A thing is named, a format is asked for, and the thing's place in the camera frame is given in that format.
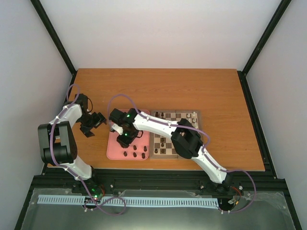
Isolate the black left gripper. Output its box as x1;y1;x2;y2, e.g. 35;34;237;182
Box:
77;112;107;138

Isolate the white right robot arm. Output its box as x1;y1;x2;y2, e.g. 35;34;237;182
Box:
109;108;232;195

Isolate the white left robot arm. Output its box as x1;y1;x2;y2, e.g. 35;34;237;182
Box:
37;94;106;193

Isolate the left controller circuit board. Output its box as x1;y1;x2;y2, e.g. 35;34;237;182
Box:
88;184;105;204

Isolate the pink plastic tray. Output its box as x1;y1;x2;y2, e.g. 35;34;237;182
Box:
106;108;150;161

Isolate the wooden chessboard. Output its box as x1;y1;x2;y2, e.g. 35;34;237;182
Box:
149;110;201;159

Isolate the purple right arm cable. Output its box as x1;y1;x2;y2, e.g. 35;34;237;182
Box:
106;93;257;214

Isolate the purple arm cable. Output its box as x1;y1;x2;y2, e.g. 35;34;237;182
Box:
106;93;257;214
51;84;127;216

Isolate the light blue cable duct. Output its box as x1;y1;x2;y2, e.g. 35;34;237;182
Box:
37;195;219;209

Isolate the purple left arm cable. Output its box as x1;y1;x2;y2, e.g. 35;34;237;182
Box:
51;84;127;216

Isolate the black aluminium frame rail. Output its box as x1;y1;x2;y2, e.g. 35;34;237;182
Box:
30;168;287;194

